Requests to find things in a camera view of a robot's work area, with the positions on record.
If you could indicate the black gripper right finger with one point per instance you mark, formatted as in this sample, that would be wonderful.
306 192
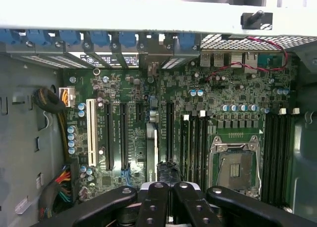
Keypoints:
185 207

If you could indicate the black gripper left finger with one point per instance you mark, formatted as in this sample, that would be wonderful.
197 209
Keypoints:
158 207

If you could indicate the black RAM slot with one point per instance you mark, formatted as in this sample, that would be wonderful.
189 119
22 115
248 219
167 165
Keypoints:
194 150
266 162
203 150
274 162
280 162
288 162

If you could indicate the CPU socket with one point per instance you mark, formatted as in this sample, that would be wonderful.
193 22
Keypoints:
235 167

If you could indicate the long expansion slot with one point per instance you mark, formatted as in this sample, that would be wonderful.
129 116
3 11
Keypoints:
109 137
170 132
124 137

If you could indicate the silver locking lever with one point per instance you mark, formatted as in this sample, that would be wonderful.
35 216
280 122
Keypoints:
259 172

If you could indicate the black power connector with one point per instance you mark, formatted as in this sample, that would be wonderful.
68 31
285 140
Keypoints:
74 177

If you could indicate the short expansion slot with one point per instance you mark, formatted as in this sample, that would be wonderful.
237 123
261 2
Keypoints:
139 113

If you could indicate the white expansion slot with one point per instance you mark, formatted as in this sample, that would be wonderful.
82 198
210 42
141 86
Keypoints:
91 132

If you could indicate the green motherboard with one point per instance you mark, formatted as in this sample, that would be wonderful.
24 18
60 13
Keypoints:
223 88

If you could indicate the white power connector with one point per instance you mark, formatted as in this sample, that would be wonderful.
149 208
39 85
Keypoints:
67 96

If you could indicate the silver rear port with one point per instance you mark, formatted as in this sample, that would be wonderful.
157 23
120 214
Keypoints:
250 62
219 59
206 59
237 59

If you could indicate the blue slot clip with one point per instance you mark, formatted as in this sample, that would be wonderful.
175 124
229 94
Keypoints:
187 41
127 38
99 38
10 36
69 37
37 37

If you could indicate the teal rear port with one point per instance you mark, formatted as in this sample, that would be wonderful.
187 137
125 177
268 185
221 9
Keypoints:
270 61

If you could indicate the open dark grey PC case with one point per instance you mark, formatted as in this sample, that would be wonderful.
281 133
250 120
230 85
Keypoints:
148 18

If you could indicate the black intrusion switch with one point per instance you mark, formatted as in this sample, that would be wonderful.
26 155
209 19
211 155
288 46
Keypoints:
255 20

